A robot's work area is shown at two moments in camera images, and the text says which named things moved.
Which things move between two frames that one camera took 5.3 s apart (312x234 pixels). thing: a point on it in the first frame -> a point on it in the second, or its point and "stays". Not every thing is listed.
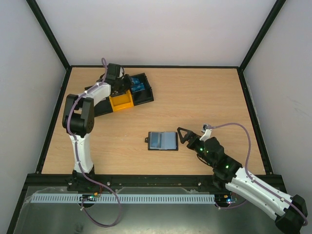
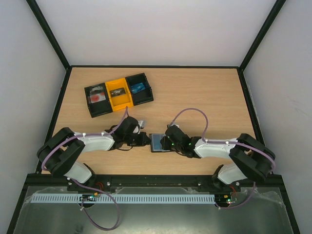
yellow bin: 122,101 stays
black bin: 104,107 stays
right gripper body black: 191,139 -> 165,143
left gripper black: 128,82 -> 142,142
